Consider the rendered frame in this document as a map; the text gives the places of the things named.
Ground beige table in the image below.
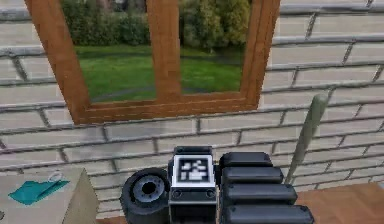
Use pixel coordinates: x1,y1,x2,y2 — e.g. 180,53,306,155
0,166,101,224

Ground brown wooden window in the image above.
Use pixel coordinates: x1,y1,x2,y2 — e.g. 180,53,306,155
23,0,282,126

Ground grey-green pole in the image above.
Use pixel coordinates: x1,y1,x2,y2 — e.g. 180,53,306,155
284,93,330,185

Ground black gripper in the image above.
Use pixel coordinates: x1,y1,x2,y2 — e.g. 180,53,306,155
120,167,172,224

